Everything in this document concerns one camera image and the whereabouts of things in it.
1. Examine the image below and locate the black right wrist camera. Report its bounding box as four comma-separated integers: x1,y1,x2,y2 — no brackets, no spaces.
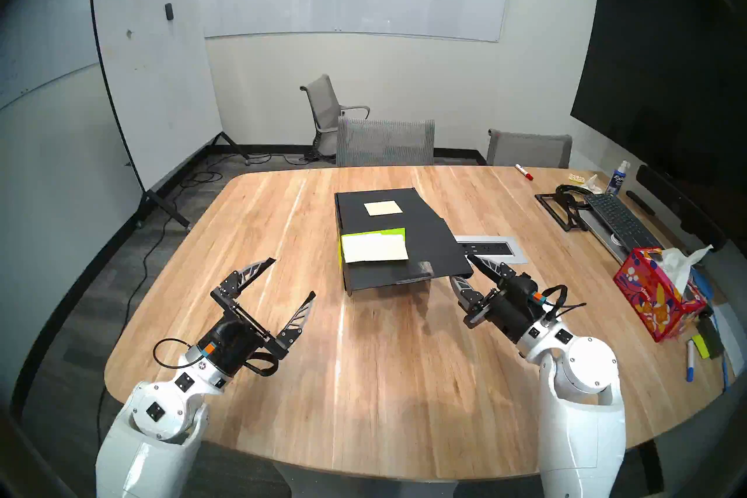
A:
508,275,540,302

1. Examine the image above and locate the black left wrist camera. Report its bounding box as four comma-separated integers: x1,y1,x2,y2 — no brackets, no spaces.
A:
198,319,240,352

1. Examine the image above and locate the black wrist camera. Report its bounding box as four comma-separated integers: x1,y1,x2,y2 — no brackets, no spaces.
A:
508,275,540,302
198,319,240,352

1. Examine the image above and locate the black floor cable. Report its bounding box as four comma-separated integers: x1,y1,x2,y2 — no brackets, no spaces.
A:
95,151,319,445

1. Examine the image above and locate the black keyboard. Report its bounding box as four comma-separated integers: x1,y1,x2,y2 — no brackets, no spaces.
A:
578,208,643,265
584,192,663,249

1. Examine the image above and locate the rolling whiteboard on black stand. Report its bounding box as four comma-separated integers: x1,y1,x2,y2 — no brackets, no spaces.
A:
89,0,252,230

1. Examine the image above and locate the whiteboard cleaner spray bottle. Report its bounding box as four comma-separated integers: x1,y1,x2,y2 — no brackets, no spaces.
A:
605,160,631,196

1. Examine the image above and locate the neon green sticky note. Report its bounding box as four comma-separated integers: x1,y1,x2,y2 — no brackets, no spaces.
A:
340,228,407,270

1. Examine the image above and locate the large black wall screen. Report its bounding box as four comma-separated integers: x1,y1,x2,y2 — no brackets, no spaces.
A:
570,0,747,223

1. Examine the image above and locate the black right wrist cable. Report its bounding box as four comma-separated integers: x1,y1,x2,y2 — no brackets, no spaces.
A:
540,284,587,324

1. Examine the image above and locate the red floral tissue box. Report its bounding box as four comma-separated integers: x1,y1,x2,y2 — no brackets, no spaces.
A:
613,247,708,343

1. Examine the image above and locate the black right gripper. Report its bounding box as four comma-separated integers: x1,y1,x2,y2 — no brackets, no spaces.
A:
449,254,549,344

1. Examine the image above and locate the silver table power outlet panel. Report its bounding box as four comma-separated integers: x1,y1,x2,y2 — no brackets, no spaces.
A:
455,235,527,265

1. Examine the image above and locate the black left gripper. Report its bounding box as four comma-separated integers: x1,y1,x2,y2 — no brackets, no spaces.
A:
200,258,317,379

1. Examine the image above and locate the grey fabric chair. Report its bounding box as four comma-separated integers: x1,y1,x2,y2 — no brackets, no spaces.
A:
486,129,573,169

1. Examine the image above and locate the black cardboard box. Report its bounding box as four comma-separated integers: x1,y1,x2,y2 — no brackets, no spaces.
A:
334,188,474,294

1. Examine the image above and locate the white paper sheet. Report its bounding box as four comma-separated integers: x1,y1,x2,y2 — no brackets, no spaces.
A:
712,301,747,378

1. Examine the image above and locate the blue flat tool with handle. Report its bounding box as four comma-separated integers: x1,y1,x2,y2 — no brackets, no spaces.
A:
689,268,730,394

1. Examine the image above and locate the large black whiteboard eraser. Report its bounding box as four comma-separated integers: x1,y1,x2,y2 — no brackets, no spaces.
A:
697,316,725,359

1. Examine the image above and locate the grey office chair with armrests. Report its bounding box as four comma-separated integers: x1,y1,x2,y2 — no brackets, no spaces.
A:
300,74,371,158

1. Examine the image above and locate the black video bar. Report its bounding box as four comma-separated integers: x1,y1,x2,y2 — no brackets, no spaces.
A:
636,164,728,252

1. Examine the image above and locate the grey mesh chair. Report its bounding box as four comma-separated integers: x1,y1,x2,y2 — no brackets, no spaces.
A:
336,116,435,167

